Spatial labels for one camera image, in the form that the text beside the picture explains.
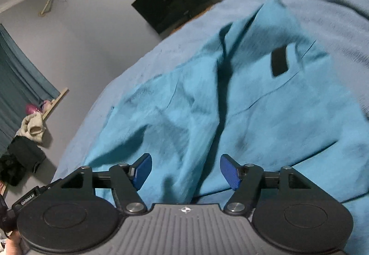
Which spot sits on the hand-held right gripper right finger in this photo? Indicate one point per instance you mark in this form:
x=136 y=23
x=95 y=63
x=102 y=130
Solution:
x=230 y=171

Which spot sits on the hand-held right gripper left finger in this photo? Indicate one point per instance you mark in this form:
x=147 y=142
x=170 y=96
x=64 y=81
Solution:
x=142 y=170

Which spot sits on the teal zip jacket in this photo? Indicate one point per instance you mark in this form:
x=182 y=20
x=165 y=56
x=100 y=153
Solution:
x=245 y=99

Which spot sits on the black clothes pile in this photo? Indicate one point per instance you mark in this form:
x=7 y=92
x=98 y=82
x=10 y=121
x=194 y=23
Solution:
x=20 y=157

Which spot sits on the person's left hand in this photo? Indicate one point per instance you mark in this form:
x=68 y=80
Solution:
x=14 y=243

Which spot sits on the beige garment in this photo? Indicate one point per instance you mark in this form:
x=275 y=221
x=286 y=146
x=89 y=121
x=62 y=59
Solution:
x=33 y=128

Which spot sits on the pink plush item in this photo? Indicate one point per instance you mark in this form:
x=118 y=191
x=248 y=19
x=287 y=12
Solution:
x=33 y=108

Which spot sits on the wooden window sill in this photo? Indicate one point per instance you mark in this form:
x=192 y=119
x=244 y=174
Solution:
x=56 y=102

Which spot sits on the teal curtain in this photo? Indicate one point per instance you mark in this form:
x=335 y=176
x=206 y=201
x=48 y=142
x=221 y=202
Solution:
x=20 y=85

